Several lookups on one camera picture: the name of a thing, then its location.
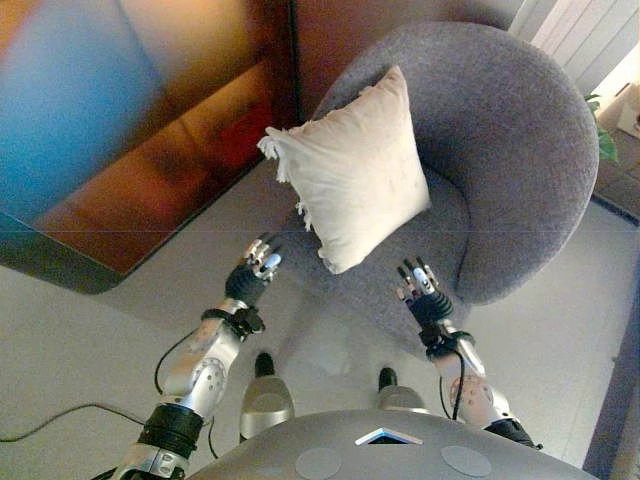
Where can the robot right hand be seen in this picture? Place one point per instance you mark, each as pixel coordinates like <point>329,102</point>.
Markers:
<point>432,307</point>

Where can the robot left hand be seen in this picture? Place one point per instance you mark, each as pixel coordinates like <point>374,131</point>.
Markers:
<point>247,285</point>

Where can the white fringed cushion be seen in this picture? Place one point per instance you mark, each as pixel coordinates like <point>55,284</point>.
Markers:
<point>355,170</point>

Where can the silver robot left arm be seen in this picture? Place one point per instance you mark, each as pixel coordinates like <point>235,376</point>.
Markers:
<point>200,375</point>

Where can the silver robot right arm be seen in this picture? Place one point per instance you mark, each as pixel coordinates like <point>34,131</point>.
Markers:
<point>475,390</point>

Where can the silver robot left leg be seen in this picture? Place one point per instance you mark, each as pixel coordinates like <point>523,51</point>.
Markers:
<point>267,405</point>

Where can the silver robot torso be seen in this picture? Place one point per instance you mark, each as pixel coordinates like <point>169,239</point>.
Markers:
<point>390,450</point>

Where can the glossy brown wooden cabinet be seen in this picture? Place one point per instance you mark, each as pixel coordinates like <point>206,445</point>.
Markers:
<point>150,150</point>

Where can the grey fabric armchair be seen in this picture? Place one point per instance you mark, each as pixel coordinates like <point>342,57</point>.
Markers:
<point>510,150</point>

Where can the green potted plant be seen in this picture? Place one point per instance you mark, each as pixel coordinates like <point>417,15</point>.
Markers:
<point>602,140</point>

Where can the white pleated curtain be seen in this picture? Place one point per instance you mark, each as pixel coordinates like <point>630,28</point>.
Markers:
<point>580,35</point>

